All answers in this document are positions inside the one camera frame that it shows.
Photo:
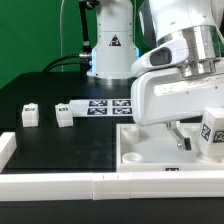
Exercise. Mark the white front fence rail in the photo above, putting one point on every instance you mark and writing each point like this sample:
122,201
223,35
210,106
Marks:
105,186

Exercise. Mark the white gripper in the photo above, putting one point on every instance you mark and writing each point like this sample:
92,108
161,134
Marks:
161,94

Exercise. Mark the white left fence piece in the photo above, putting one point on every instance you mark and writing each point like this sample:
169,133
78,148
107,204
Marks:
7,147

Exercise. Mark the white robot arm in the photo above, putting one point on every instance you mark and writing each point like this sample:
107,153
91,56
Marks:
161,20

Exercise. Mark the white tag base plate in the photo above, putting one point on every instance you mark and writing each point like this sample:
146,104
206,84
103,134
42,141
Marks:
101,107

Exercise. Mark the white square table top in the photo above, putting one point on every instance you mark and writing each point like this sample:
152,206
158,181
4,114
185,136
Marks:
153,148

